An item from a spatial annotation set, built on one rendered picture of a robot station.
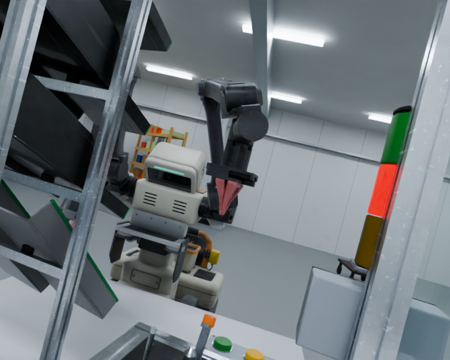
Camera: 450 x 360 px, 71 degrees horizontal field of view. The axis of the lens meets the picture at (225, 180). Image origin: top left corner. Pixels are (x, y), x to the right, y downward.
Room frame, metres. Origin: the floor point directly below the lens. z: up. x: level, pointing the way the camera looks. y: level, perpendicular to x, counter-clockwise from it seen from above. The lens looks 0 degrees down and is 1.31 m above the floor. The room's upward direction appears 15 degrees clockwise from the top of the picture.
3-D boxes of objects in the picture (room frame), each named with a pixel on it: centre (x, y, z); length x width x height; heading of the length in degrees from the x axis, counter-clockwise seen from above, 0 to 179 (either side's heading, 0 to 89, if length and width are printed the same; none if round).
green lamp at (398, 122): (0.30, -0.17, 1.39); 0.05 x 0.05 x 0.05
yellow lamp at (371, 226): (0.30, -0.17, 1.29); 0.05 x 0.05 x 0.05
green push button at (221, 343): (0.67, -0.08, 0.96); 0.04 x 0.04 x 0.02
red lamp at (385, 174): (0.30, -0.17, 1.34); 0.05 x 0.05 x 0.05
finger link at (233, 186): (0.67, 0.00, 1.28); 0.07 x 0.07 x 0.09; 75
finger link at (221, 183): (0.66, -0.02, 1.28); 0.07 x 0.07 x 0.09; 75
